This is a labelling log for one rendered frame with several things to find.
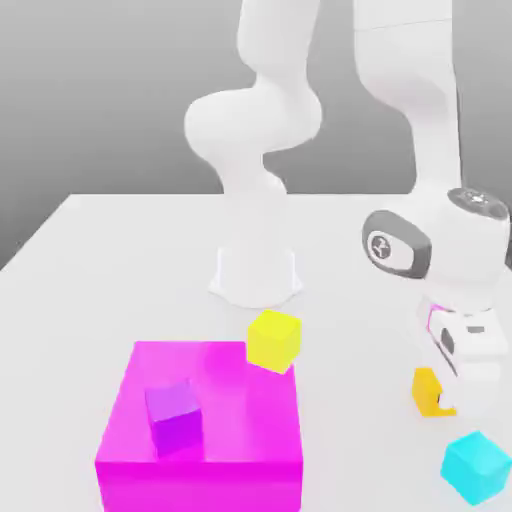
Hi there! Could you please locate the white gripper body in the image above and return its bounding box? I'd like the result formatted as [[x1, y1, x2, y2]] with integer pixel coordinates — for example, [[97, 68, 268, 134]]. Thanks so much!
[[418, 300, 503, 417]]

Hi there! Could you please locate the small orange cube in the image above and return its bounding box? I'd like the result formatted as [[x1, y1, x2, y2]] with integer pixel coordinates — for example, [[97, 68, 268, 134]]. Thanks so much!
[[411, 366, 458, 418]]

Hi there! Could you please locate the small cyan cube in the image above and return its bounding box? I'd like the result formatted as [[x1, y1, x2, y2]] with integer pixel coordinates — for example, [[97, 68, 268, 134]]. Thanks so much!
[[439, 429, 512, 507]]

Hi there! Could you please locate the small yellow cube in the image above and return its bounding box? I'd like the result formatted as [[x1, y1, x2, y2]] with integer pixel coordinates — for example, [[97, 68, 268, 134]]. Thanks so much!
[[246, 308, 302, 376]]

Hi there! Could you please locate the small purple cube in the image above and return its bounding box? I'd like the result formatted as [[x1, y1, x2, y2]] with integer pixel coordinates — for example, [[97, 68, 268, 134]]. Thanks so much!
[[144, 378, 205, 460]]

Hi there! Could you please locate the large magenta box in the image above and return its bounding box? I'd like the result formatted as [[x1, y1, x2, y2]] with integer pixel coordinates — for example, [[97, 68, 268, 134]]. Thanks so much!
[[94, 340, 304, 512]]

